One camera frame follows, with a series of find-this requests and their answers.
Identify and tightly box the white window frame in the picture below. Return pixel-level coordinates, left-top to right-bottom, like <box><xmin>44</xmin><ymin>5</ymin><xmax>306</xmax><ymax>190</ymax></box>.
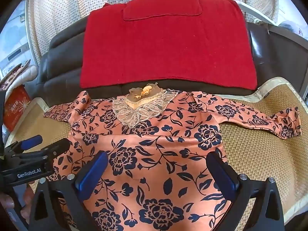
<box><xmin>237</xmin><ymin>1</ymin><xmax>277</xmax><ymax>27</ymax></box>

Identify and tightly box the woven mat with beige trim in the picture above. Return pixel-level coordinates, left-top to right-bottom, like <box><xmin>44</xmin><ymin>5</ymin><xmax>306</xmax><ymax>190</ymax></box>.
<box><xmin>4</xmin><ymin>76</ymin><xmax>308</xmax><ymax>231</ymax></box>

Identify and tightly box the red cardboard box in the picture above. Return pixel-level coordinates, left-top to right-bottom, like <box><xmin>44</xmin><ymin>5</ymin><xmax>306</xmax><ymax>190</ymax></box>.
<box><xmin>0</xmin><ymin>84</ymin><xmax>32</xmax><ymax>132</ymax></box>

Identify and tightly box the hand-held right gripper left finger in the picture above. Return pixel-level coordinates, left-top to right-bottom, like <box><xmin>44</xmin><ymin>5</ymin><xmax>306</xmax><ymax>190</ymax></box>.
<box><xmin>29</xmin><ymin>150</ymin><xmax>109</xmax><ymax>231</ymax></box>

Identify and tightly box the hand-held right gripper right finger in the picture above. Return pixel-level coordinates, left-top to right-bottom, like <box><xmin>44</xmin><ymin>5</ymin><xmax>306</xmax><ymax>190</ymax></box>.
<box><xmin>206</xmin><ymin>151</ymin><xmax>285</xmax><ymax>231</ymax></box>

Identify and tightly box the orange floral blouse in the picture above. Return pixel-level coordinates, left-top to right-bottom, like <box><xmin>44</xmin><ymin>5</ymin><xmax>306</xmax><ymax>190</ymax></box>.
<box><xmin>43</xmin><ymin>82</ymin><xmax>303</xmax><ymax>231</ymax></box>

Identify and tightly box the red towel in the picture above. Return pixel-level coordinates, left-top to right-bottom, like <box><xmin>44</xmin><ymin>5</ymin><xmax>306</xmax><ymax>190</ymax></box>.
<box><xmin>79</xmin><ymin>0</ymin><xmax>258</xmax><ymax>91</ymax></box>

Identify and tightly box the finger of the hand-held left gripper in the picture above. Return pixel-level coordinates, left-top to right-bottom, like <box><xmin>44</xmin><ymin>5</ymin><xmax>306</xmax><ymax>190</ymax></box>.
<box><xmin>36</xmin><ymin>138</ymin><xmax>71</xmax><ymax>161</ymax></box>
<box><xmin>5</xmin><ymin>135</ymin><xmax>44</xmax><ymax>154</ymax></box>

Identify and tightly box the person's left hand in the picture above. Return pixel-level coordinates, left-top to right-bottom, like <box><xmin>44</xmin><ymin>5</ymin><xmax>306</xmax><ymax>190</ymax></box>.
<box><xmin>0</xmin><ymin>184</ymin><xmax>34</xmax><ymax>219</ymax></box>

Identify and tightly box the white quilted cushion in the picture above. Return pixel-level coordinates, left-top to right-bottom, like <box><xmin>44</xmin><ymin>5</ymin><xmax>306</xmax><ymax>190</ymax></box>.
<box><xmin>0</xmin><ymin>61</ymin><xmax>39</xmax><ymax>90</ymax></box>

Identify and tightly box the dotted cream curtain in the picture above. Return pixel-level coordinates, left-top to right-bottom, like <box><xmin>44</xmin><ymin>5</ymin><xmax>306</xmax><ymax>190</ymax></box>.
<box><xmin>24</xmin><ymin>0</ymin><xmax>280</xmax><ymax>62</ymax></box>

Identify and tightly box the dark brown leather sofa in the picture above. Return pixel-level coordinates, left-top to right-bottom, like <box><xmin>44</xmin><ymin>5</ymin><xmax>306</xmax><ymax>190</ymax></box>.
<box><xmin>37</xmin><ymin>17</ymin><xmax>308</xmax><ymax>101</ymax></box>

